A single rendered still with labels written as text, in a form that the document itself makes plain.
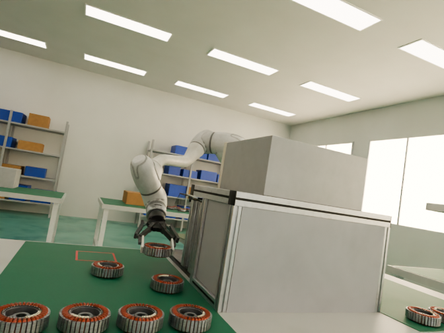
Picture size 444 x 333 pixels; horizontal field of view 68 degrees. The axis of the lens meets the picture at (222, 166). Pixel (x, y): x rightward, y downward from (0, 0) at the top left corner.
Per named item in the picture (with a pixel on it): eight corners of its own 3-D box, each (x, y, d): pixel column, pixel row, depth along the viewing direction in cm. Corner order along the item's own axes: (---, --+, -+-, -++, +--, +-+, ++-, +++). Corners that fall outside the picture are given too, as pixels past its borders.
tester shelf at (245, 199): (189, 194, 141) (191, 184, 141) (315, 213, 167) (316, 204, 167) (233, 205, 100) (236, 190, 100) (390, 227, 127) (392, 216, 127)
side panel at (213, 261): (188, 282, 124) (202, 197, 126) (196, 283, 125) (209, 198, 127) (217, 312, 98) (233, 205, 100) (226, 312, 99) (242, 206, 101)
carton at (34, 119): (29, 127, 688) (32, 115, 690) (48, 130, 703) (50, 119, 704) (26, 124, 651) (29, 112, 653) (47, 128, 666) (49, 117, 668)
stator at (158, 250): (141, 250, 131) (143, 240, 132) (168, 252, 134) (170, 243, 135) (142, 256, 121) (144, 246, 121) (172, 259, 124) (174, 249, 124)
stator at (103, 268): (117, 269, 125) (119, 259, 125) (127, 278, 115) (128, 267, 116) (86, 269, 118) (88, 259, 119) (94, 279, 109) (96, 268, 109)
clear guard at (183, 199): (174, 203, 164) (176, 191, 165) (218, 209, 173) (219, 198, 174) (195, 211, 134) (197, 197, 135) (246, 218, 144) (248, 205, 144)
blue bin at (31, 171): (26, 174, 685) (28, 166, 687) (45, 177, 700) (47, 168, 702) (24, 175, 647) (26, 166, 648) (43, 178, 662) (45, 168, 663)
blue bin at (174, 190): (163, 194, 800) (165, 182, 802) (180, 196, 817) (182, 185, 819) (168, 195, 761) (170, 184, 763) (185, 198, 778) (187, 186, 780)
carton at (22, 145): (20, 149, 681) (22, 141, 683) (42, 153, 698) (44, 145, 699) (16, 148, 645) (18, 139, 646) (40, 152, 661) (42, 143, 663)
